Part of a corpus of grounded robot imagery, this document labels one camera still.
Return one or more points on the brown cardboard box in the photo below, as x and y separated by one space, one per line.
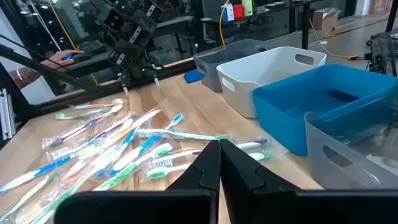
325 20

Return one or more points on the clear translucent plastic bin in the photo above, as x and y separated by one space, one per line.
326 174

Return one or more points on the blue plastic lid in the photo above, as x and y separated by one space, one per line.
192 76

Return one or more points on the black computer mouse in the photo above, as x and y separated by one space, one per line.
81 57

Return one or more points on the black office desk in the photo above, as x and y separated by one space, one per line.
306 29

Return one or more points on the blue and white box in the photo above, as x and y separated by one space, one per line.
228 13

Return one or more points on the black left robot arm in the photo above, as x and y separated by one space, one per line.
140 21

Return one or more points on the green and white box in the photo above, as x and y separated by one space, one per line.
247 7

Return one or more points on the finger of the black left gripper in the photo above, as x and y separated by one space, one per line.
156 79
124 83

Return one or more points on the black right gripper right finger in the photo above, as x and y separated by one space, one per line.
280 208

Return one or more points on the black floor fan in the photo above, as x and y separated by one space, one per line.
381 53

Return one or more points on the dark grey translucent bin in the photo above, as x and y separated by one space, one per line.
214 62

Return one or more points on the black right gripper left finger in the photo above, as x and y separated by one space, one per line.
186 205

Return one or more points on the blue plastic bin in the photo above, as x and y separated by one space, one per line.
280 124

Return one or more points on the person's forearm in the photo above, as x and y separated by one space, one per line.
23 77

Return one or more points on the silver aluminium bracket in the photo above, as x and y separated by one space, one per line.
6 115

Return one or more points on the person's hand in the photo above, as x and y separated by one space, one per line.
59 58

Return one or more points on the red box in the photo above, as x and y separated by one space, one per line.
238 11

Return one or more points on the black keyboard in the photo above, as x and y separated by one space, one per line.
90 47

